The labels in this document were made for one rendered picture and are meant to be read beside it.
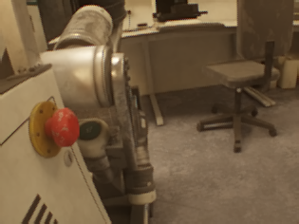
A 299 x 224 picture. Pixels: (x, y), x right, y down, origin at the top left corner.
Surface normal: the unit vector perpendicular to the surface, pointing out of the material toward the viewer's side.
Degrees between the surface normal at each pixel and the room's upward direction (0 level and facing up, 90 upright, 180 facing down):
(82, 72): 65
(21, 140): 90
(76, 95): 101
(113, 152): 106
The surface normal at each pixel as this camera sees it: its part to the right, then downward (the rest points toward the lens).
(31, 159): 0.99, -0.10
